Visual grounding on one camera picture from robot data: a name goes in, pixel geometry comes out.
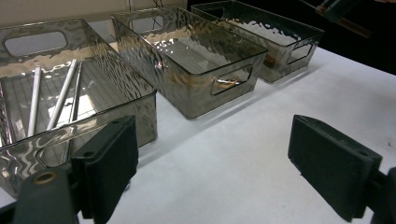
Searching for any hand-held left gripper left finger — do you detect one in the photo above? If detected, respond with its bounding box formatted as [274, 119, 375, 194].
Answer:
[70, 115, 140, 224]

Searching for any metal chopstick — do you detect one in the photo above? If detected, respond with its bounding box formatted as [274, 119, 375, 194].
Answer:
[61, 60, 84, 164]

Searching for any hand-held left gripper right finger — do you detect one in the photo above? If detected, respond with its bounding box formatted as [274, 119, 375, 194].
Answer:
[287, 114, 384, 223]

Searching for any white chopstick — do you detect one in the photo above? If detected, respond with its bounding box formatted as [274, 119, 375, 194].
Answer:
[46, 58, 78, 132]
[26, 65, 42, 138]

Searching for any grey mesh basket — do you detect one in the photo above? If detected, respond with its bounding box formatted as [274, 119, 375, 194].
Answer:
[191, 0, 326, 84]
[0, 18, 159, 201]
[110, 6, 269, 120]

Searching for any beige wooden desk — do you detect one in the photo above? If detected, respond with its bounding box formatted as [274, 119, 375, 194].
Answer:
[0, 0, 189, 28]

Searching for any white table sheet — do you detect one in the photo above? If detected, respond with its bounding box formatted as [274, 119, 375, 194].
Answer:
[0, 46, 396, 224]

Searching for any knife with wooden handle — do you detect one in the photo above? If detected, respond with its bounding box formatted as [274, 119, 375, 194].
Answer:
[298, 0, 373, 39]

